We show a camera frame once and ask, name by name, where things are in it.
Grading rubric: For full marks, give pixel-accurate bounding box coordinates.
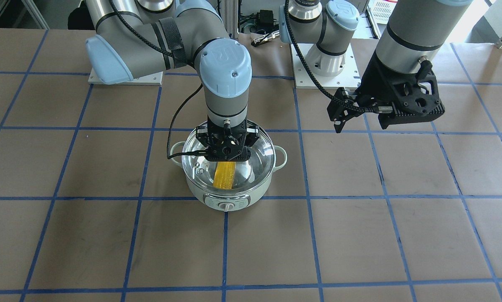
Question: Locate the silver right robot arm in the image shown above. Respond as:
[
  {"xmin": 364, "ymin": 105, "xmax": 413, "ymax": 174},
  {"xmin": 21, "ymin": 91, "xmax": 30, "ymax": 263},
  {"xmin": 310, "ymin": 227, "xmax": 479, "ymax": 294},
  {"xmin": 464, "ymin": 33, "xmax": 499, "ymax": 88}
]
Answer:
[{"xmin": 86, "ymin": 0, "xmax": 260, "ymax": 162}]

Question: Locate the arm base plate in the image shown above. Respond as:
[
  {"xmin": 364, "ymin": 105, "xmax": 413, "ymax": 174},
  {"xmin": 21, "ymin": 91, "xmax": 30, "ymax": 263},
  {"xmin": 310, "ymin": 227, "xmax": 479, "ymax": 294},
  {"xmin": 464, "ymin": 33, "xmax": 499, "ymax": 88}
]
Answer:
[
  {"xmin": 291, "ymin": 43, "xmax": 360, "ymax": 91},
  {"xmin": 88, "ymin": 68, "xmax": 163, "ymax": 86}
]

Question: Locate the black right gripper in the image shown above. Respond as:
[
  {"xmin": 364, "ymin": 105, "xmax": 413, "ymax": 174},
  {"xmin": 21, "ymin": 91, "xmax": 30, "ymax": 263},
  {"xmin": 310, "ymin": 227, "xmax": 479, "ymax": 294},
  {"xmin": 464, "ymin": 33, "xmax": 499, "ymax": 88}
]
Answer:
[{"xmin": 196, "ymin": 119, "xmax": 259, "ymax": 156}]

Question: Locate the white plastic basket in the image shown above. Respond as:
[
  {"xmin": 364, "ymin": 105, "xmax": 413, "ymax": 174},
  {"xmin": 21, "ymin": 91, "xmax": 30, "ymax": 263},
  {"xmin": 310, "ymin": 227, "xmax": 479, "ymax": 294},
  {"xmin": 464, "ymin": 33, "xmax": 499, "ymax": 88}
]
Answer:
[{"xmin": 369, "ymin": 0, "xmax": 397, "ymax": 24}]

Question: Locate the yellow corn cob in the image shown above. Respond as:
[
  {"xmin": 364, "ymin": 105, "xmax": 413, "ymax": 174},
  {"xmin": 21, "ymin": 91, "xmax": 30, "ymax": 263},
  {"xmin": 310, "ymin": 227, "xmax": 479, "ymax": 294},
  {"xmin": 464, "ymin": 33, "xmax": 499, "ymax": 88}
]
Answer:
[{"xmin": 213, "ymin": 162, "xmax": 236, "ymax": 190}]

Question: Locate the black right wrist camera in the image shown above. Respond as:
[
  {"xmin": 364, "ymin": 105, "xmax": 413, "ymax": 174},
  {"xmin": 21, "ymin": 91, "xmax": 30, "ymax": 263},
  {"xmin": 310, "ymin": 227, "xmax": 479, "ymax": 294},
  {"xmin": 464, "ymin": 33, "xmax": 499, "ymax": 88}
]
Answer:
[{"xmin": 205, "ymin": 144, "xmax": 251, "ymax": 162}]

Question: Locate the pale green cooking pot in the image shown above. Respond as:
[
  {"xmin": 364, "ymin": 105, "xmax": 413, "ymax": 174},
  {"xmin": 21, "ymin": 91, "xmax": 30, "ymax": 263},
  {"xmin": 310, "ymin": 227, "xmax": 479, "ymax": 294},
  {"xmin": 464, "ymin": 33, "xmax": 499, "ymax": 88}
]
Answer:
[{"xmin": 168, "ymin": 141, "xmax": 287, "ymax": 212}]

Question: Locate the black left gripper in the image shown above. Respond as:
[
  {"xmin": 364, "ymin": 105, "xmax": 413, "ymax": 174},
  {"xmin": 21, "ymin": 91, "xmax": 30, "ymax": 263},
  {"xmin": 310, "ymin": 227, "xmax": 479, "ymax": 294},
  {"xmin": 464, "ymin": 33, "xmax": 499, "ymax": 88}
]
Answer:
[{"xmin": 327, "ymin": 87, "xmax": 365, "ymax": 133}]

